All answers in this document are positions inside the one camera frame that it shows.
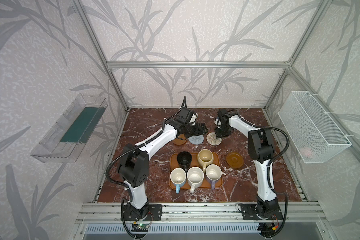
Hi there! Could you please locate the white mug blue handle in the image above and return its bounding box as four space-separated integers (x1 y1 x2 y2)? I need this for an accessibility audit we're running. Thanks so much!
170 168 187 194

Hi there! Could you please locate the aluminium frame corner post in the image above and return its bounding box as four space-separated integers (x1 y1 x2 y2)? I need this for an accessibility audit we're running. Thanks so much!
264 0 332 111
73 0 129 112

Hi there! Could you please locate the beige patterned round coaster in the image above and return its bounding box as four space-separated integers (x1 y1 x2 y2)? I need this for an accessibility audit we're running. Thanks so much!
207 132 222 146

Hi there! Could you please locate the white mug purple handle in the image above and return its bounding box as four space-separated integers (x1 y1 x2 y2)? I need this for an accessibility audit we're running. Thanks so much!
206 164 222 190

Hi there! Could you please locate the grey round felt coaster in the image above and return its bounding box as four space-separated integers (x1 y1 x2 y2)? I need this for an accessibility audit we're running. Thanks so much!
188 135 204 145

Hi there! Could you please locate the green circuit board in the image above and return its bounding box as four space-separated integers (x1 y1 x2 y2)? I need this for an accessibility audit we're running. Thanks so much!
132 222 151 232

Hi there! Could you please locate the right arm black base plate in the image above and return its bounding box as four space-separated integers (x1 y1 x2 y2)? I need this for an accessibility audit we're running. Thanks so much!
238 203 284 220

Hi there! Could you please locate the aluminium frame corner post left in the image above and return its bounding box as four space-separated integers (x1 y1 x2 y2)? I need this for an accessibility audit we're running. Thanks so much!
73 0 129 112

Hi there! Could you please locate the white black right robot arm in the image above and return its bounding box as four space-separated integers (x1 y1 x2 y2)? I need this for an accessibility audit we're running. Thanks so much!
215 109 278 207

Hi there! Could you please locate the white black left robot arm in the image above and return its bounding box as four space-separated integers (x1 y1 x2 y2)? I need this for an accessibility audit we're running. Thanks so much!
118 123 208 210

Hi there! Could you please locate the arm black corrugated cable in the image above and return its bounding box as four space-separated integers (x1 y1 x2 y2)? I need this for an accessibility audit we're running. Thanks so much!
105 95 188 189
236 110 290 238

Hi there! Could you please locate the orange brown serving tray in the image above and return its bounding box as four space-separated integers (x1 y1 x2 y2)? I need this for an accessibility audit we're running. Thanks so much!
170 152 224 190

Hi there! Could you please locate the aluminium frame corner post right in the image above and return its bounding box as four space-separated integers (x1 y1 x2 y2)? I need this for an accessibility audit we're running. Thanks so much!
264 0 332 111

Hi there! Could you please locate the aluminium frame back crossbar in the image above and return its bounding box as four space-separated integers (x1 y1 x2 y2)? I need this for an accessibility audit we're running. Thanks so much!
107 61 289 69

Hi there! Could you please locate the pink object in basket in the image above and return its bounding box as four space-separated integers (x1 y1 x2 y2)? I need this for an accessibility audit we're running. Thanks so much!
299 147 314 158

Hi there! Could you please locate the white mug cream handle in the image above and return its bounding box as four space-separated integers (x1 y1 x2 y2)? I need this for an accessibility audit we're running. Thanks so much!
187 167 204 193

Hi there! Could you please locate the amber brown round coaster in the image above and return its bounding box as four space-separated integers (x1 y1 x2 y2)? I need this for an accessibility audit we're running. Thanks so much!
226 152 244 169

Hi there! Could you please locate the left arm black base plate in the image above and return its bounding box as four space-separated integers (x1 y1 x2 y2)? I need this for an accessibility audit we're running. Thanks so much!
121 203 163 221

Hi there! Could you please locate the aluminium front rail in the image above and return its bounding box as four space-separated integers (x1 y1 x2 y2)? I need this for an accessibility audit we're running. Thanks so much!
75 202 328 224

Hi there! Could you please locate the clear plastic wall bin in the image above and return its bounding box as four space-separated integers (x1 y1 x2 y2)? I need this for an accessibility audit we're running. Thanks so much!
30 94 108 163

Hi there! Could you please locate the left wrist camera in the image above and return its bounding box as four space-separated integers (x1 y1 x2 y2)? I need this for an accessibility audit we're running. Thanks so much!
175 108 198 124

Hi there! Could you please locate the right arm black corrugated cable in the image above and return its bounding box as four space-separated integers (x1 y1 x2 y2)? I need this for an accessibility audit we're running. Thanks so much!
236 110 290 238

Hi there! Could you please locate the black mug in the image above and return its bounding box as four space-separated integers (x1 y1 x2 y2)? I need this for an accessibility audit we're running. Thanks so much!
177 151 192 172

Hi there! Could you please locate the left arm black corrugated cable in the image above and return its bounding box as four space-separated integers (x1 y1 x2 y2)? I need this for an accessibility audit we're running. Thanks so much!
105 95 188 189

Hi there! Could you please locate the brown wooden round coaster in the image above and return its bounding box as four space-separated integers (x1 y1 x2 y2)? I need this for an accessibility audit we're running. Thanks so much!
172 134 187 146

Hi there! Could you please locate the cream yellow mug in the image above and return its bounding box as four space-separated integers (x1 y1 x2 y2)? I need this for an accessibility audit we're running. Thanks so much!
197 149 214 173

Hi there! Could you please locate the white wire mesh basket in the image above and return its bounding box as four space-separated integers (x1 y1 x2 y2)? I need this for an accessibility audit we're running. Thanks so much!
278 91 352 164

